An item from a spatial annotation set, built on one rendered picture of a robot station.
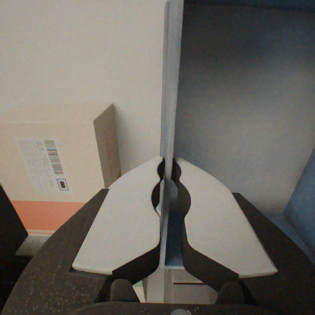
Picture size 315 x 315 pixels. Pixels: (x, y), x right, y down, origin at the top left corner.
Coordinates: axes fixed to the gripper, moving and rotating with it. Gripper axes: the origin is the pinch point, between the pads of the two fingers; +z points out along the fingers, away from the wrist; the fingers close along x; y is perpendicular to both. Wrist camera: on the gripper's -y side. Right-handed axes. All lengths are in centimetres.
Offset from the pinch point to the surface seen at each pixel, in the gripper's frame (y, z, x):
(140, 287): 30.9, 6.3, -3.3
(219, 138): 0.4, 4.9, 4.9
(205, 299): 20.8, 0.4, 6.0
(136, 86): -2.9, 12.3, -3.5
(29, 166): 4.1, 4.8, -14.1
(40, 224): 12.8, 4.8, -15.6
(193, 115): -1.7, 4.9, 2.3
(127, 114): 0.5, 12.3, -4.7
